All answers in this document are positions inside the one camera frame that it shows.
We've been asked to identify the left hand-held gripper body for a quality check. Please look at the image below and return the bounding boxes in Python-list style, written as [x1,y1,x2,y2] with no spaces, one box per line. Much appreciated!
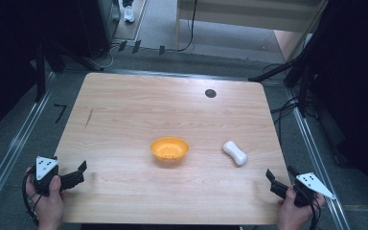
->
[33,155,81,196]

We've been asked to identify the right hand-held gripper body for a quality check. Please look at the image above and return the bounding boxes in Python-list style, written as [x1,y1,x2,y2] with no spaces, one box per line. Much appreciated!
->
[269,172,337,208]

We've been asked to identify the white soap bar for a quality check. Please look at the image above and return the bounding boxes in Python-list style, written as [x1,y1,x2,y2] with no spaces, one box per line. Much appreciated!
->
[221,140,249,168]

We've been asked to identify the orange perforated plastic bowl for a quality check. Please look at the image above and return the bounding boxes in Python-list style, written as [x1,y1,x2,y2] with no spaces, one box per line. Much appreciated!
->
[149,136,191,163]

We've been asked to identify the person's left hand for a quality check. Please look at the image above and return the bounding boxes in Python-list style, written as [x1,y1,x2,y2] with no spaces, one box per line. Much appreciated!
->
[25,166,65,230]

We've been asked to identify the person's right hand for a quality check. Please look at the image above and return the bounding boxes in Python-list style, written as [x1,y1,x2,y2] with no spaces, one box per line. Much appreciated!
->
[275,186,327,230]

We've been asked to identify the black angled floor tape mark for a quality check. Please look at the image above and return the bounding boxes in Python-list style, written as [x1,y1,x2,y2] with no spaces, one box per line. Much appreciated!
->
[53,103,68,125]

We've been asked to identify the black metal stand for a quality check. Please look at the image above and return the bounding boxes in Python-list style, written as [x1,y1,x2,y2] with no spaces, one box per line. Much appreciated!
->
[248,52,315,119]
[34,39,105,104]

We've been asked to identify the black cabinet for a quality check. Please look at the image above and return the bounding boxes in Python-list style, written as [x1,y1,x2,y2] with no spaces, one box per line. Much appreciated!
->
[76,0,121,59]

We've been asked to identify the pale wooden bench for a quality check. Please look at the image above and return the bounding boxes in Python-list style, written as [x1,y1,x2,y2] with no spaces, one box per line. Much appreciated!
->
[174,0,329,52]

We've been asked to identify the metal floor rail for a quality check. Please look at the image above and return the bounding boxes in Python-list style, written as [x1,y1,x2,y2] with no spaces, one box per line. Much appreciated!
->
[0,72,58,221]
[286,88,353,230]

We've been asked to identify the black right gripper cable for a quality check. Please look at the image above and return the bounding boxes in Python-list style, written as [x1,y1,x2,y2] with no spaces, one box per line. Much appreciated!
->
[306,191,323,230]

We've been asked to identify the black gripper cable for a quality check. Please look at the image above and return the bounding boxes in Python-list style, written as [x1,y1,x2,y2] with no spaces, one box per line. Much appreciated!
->
[306,191,323,230]
[21,168,40,225]

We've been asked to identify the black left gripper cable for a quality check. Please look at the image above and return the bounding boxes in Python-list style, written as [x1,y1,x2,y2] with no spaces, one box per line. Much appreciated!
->
[21,168,40,225]

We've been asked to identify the black floor cables bundle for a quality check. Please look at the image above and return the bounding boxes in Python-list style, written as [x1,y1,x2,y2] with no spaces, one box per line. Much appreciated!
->
[268,95,303,138]

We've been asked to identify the white floor cable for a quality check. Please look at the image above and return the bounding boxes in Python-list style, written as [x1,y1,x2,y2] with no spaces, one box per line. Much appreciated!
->
[88,44,115,70]

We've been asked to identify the black hanging cable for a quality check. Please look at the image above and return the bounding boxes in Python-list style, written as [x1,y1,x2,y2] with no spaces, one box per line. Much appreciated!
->
[175,0,199,53]

